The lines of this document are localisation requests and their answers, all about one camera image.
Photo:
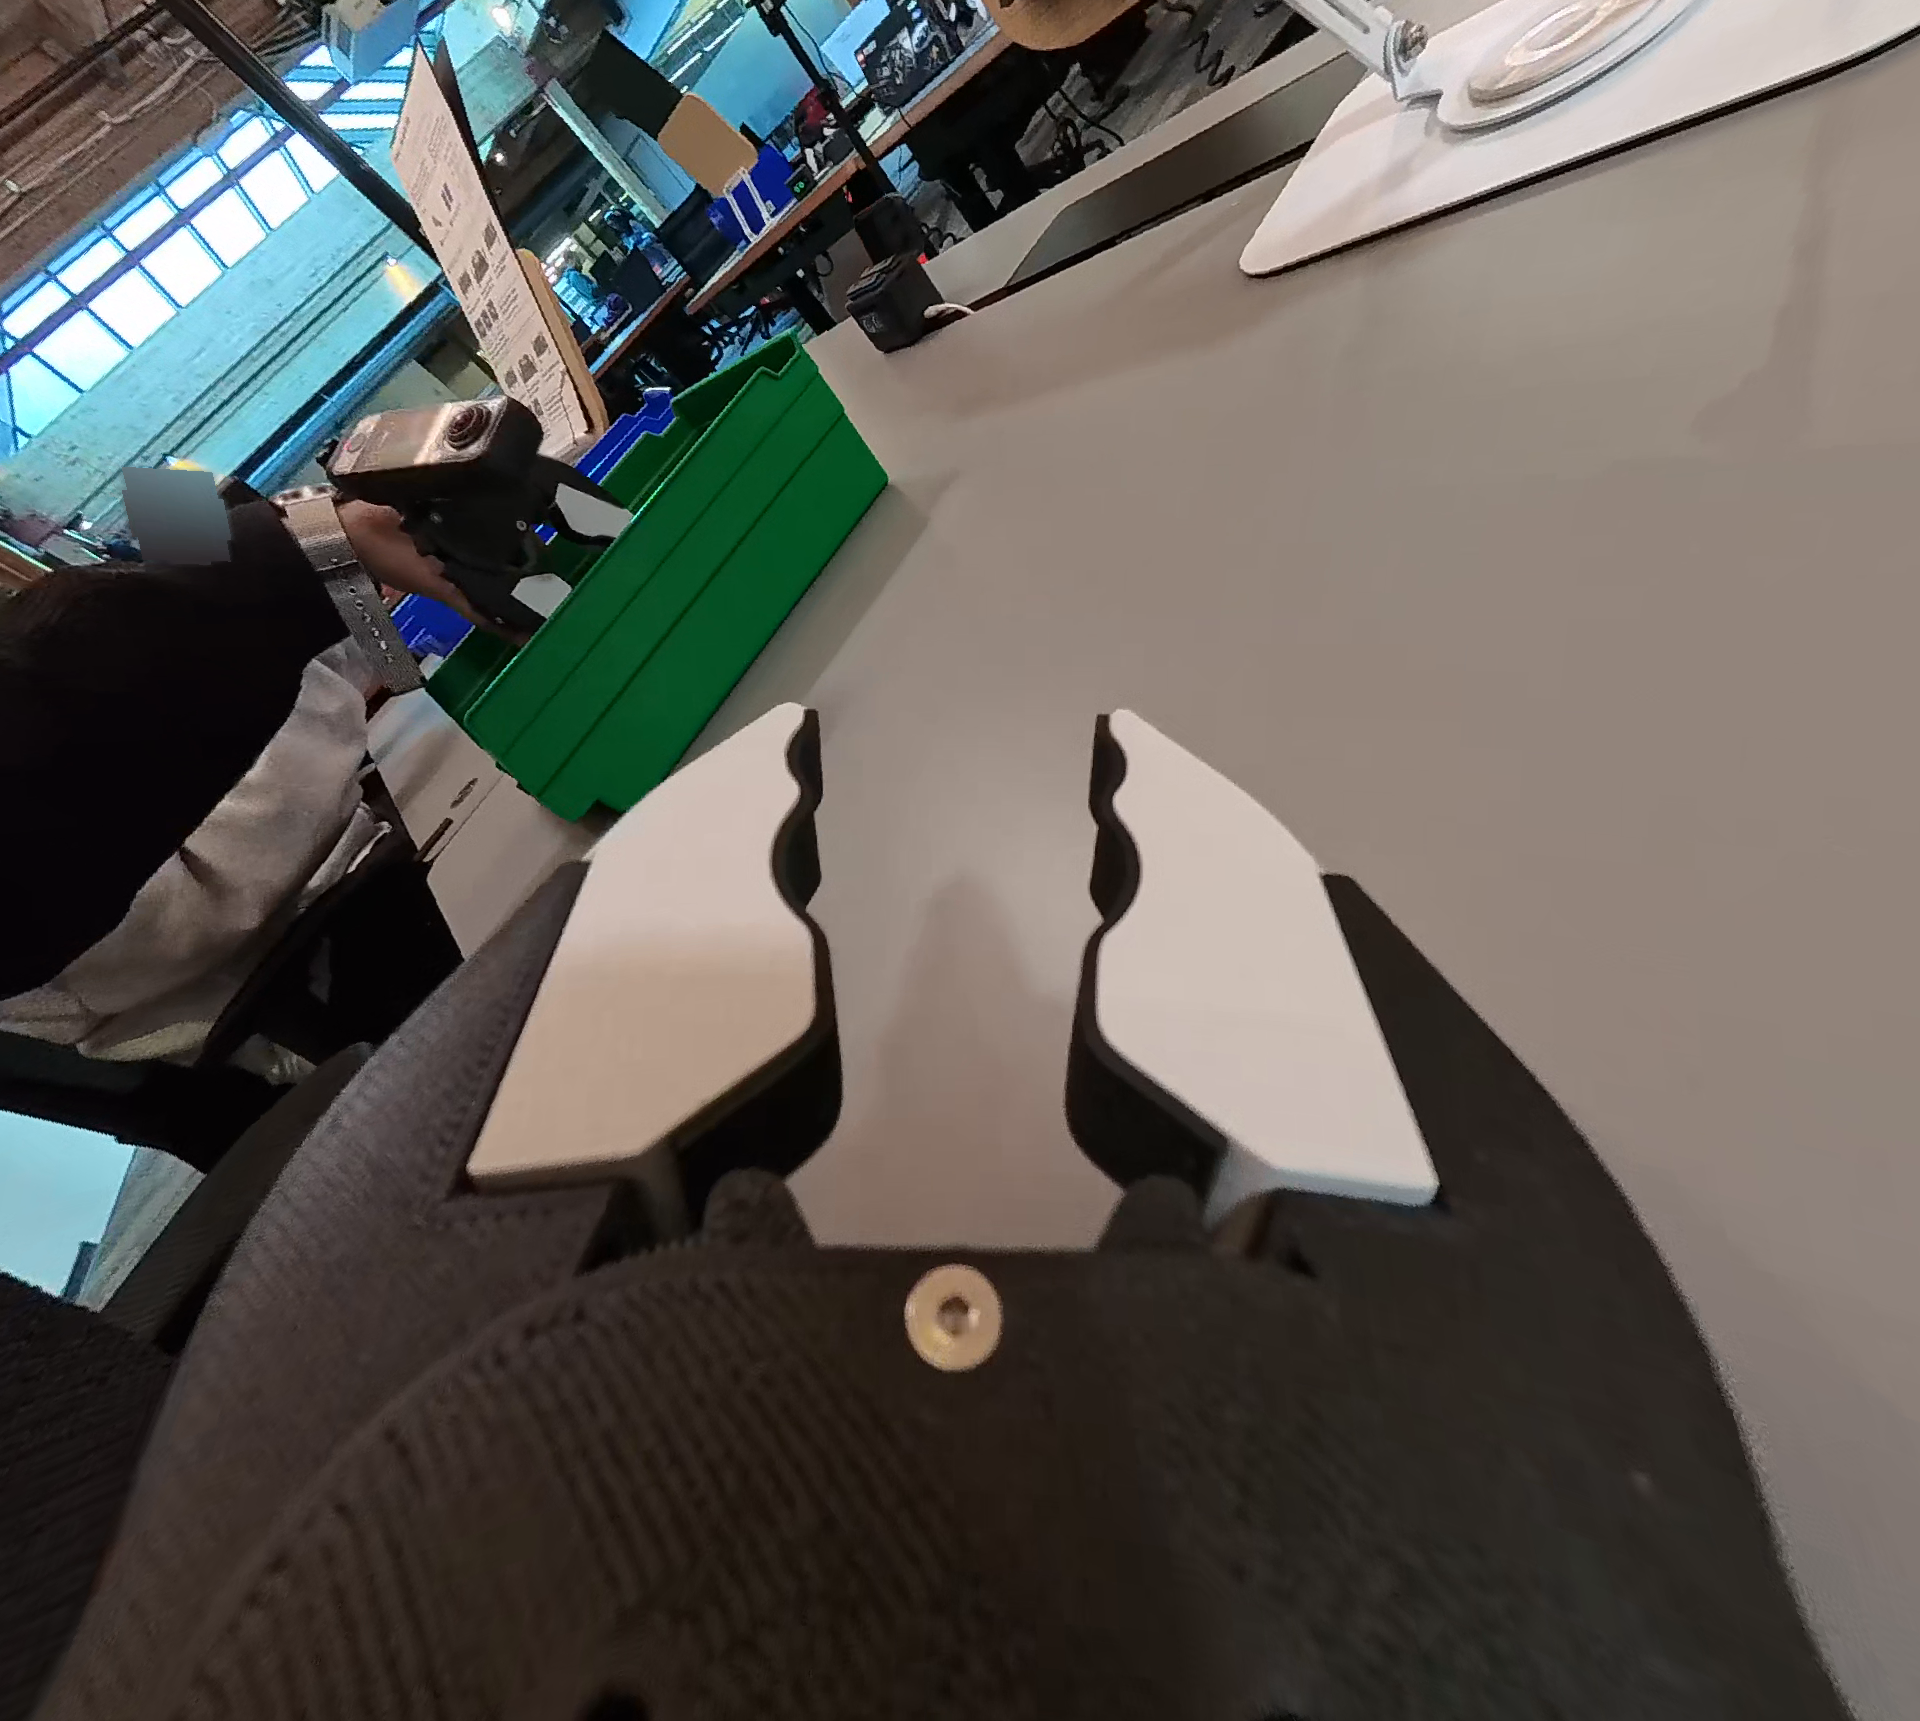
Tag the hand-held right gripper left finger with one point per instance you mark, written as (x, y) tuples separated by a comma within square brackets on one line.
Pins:
[(663, 1001)]

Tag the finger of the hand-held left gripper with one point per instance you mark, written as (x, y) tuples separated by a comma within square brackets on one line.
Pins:
[(537, 601), (588, 521)]

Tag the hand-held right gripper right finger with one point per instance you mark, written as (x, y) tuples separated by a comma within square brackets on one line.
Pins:
[(1241, 1001)]

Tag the green plastic bin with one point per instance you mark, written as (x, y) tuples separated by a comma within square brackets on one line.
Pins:
[(720, 584)]

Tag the grey desk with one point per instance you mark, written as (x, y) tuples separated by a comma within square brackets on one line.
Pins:
[(1348, 551)]

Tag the person's left hand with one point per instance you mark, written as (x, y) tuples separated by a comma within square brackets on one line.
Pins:
[(395, 551)]

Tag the blue plastic bin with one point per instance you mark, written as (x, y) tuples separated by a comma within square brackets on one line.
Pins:
[(620, 445)]

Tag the silver wristwatch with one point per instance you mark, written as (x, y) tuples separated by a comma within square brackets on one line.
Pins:
[(369, 625)]

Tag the standing instruction sign board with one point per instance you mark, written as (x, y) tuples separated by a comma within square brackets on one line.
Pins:
[(447, 194)]

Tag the small black device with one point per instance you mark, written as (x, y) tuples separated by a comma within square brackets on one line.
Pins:
[(894, 313)]

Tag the wooden-edged table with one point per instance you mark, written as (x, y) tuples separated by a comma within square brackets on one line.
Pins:
[(839, 204)]

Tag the white ceiling box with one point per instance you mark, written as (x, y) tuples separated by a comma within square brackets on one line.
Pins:
[(369, 2)]

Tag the black flat panel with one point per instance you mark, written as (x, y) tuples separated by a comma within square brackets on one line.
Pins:
[(1170, 216)]

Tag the white adjustable stand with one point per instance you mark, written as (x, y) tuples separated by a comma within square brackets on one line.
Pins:
[(1650, 101)]

